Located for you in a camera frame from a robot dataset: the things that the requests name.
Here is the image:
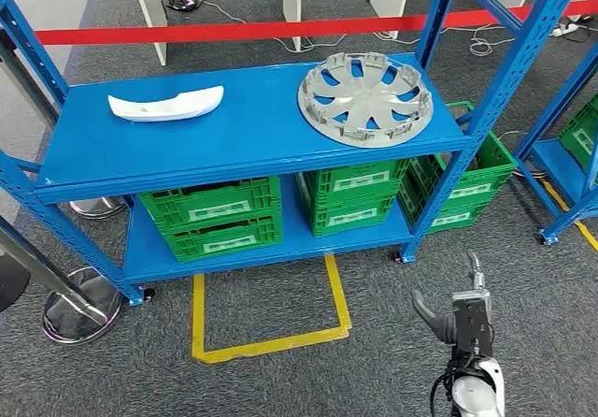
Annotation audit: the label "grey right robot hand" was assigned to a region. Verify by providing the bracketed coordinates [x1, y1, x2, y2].
[412, 250, 484, 343]

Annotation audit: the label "silver wheel hubcap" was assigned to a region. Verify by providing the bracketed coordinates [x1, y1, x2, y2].
[297, 51, 434, 150]

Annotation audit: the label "blue metal shelf rack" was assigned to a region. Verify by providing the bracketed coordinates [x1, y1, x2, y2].
[0, 0, 592, 309]
[513, 42, 598, 246]

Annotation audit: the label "white curved plastic part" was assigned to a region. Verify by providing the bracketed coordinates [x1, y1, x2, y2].
[107, 85, 225, 123]

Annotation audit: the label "green plastic crate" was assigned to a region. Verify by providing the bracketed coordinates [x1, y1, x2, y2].
[305, 194, 403, 238]
[138, 175, 283, 234]
[408, 99, 518, 203]
[296, 158, 411, 209]
[397, 179, 496, 236]
[161, 212, 284, 263]
[559, 94, 598, 174]

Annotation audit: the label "chrome stanchion base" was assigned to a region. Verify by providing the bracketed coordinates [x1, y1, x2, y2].
[496, 129, 549, 181]

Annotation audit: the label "yellow floor tape square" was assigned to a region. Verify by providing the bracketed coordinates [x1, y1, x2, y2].
[191, 252, 353, 366]

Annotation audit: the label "yellow floor tape line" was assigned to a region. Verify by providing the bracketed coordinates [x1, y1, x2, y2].
[541, 179, 598, 253]

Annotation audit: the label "white power strip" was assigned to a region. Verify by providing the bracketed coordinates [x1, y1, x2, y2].
[550, 22, 581, 38]

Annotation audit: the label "red barrier belt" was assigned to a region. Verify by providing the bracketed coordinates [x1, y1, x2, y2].
[35, 0, 598, 48]

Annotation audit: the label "black round stand base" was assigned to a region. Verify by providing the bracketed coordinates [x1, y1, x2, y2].
[0, 250, 31, 314]

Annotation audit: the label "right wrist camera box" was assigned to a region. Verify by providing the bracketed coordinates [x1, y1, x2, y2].
[451, 289, 493, 358]

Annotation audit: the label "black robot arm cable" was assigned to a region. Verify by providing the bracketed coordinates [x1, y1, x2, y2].
[429, 363, 458, 417]

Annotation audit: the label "white floor cable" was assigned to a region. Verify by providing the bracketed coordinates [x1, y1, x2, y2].
[201, 0, 348, 54]
[373, 21, 529, 57]

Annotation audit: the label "black coiled cable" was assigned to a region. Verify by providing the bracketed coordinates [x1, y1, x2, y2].
[166, 0, 205, 13]

